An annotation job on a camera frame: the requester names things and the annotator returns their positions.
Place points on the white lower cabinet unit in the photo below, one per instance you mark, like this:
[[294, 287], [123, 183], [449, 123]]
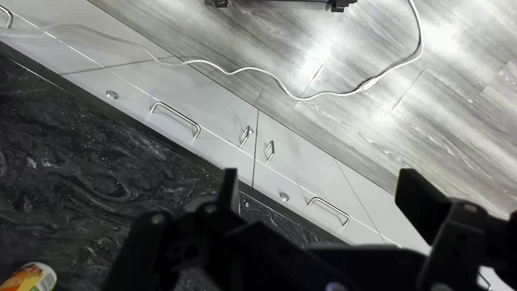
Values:
[[215, 107]]

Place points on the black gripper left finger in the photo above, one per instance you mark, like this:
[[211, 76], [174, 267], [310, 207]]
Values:
[[228, 188]]

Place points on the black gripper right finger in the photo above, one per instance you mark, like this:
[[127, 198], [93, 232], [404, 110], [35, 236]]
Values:
[[425, 204]]

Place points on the round silver cabinet lock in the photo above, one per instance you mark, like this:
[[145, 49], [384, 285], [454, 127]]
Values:
[[111, 94], [282, 196]]

